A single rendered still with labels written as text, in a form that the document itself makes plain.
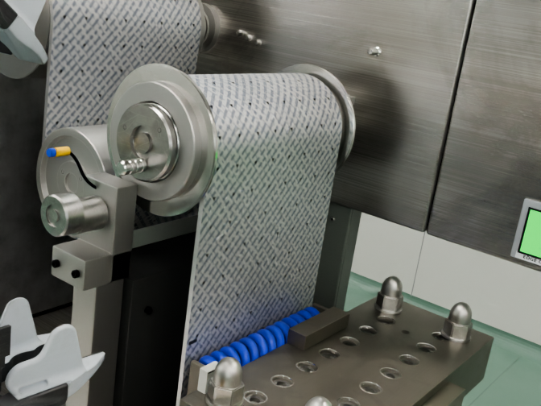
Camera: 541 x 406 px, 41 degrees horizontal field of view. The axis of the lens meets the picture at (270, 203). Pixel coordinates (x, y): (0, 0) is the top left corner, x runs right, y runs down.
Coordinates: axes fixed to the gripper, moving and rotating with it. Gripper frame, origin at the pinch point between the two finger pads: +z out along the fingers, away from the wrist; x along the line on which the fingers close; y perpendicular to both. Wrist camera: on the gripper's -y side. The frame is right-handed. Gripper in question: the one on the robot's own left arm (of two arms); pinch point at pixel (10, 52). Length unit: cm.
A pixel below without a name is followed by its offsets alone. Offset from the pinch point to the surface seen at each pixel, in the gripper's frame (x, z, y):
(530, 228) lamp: -28, 46, 20
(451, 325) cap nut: -22, 54, 8
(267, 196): -6.0, 29.9, 7.0
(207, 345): -6.0, 34.3, -9.1
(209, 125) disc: -6.1, 16.2, 6.6
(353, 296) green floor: 102, 291, 69
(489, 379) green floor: 22, 272, 54
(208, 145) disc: -6.3, 17.4, 5.2
